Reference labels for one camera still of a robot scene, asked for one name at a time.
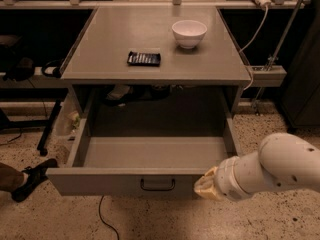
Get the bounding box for grey top drawer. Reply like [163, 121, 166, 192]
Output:
[45, 87, 244, 198]

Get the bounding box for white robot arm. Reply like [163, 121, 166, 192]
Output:
[194, 133, 320, 201]

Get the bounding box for metal stand pole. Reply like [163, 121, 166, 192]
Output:
[251, 0, 313, 109]

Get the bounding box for black tape roll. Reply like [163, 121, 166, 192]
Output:
[150, 85, 171, 99]

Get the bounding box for grey metal cabinet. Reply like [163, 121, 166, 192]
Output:
[62, 3, 250, 116]

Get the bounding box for white ceramic bowl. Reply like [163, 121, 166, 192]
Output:
[172, 20, 207, 49]

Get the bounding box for black shoe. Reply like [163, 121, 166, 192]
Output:
[11, 158, 58, 202]

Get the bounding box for black headphones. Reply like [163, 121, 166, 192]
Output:
[41, 59, 63, 78]

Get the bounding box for brown trouser leg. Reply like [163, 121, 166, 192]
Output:
[0, 163, 27, 192]

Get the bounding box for dark bag on shelf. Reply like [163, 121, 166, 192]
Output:
[0, 35, 35, 82]

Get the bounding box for black drawer handle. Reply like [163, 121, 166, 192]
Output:
[140, 179, 176, 192]

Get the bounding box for black floor cable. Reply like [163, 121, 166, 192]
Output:
[97, 195, 121, 240]

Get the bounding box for white power cable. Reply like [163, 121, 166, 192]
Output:
[238, 2, 272, 91]

